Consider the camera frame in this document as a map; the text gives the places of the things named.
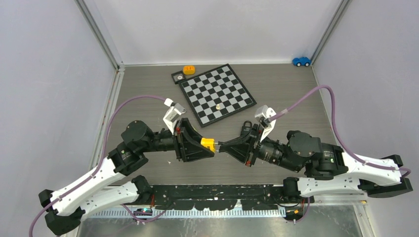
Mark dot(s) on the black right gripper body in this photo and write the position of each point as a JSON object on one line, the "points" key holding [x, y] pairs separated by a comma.
{"points": [[246, 153]]}

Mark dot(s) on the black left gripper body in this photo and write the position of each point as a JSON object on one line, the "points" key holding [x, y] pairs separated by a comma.
{"points": [[182, 142]]}

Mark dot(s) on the yellow padlock black shackle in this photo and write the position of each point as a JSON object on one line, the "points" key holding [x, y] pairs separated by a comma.
{"points": [[208, 143]]}

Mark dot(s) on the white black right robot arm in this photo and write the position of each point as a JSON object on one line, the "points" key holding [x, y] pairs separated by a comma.
{"points": [[328, 169]]}

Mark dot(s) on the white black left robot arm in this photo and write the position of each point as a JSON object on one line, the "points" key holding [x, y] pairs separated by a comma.
{"points": [[67, 207]]}

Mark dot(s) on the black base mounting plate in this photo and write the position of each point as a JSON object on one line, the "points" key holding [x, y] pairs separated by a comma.
{"points": [[224, 197]]}

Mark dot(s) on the black white chessboard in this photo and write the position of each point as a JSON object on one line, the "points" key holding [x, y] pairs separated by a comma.
{"points": [[220, 85]]}

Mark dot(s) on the small black square tray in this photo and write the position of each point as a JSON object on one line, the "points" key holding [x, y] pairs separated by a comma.
{"points": [[178, 76]]}

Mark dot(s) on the orange toy block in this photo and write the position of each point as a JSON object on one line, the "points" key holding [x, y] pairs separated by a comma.
{"points": [[189, 70]]}

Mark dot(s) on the blue toy car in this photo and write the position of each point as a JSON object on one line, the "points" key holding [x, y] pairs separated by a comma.
{"points": [[301, 61]]}

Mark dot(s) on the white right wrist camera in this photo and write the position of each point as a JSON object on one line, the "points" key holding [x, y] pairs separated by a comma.
{"points": [[262, 115]]}

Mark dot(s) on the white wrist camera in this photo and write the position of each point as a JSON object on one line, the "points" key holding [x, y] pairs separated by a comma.
{"points": [[262, 115], [173, 113]]}

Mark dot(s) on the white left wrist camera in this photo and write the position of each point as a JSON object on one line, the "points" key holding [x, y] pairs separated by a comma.
{"points": [[173, 113]]}

